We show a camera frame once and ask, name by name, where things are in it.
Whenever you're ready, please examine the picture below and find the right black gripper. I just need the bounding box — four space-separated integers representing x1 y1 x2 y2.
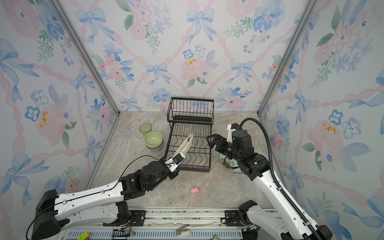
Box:
206 134 243 164

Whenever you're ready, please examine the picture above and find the pale green plate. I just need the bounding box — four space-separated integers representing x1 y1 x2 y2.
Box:
220 154 242 174

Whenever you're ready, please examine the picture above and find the cream patterned plate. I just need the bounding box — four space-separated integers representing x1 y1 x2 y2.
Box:
173 134 194 157

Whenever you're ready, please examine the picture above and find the light green ceramic bowl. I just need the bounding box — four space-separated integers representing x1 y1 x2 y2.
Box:
144 132 164 148

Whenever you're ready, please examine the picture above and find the green glass cup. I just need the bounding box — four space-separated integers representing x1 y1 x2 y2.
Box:
139 123 152 136

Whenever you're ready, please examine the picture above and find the clear glass cup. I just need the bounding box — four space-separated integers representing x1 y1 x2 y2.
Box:
117 123 131 134

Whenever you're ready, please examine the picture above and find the red white patterned bowl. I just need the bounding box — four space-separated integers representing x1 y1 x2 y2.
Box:
147 145 164 151

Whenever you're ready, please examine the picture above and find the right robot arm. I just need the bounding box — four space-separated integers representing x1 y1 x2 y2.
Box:
207 130 333 240

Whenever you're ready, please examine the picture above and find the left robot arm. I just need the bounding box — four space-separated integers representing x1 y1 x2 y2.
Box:
26 153 186 240

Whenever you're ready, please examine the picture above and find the pink eraser piece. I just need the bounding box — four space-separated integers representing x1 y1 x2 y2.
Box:
190 187 200 194

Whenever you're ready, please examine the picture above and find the green yellow small toy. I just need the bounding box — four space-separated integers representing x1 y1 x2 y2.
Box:
77 232 90 240

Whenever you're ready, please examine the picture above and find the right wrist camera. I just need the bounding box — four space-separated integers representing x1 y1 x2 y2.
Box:
227 123 240 143

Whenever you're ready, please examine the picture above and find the black wire dish rack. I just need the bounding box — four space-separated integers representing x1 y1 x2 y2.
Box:
164 97 215 173

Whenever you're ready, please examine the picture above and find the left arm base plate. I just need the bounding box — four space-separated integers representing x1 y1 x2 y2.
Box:
103 210 146 227

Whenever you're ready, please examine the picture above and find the black corrugated cable hose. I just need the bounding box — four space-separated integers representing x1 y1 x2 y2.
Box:
238 117 323 240

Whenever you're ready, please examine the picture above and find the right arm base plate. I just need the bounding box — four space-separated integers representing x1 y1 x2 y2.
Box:
221 210 255 228

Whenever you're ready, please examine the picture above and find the aluminium rail frame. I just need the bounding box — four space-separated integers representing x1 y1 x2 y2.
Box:
53 208 280 240

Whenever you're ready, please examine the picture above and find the left aluminium corner post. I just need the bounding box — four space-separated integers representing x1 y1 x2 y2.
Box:
48 0 120 115

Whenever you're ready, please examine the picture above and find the aluminium corner post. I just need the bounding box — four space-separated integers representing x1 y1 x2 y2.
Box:
257 0 317 118
48 0 120 115

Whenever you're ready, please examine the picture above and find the right aluminium corner post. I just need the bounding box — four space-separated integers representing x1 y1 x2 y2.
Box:
257 0 317 118

